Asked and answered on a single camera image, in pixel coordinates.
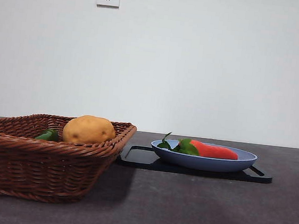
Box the blue round plate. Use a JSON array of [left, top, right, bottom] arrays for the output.
[[148, 137, 259, 177]]

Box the orange carrot with green leaves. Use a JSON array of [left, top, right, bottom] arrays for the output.
[[156, 130, 241, 161]]

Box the black rectangular tray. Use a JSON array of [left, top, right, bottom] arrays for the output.
[[117, 143, 275, 184]]

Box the yellow-brown potato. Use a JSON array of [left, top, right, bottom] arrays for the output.
[[61, 112, 118, 148]]

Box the green pepper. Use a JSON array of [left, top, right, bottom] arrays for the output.
[[34, 127, 60, 143]]

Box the brown wicker basket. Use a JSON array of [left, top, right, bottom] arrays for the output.
[[0, 109, 138, 211]]

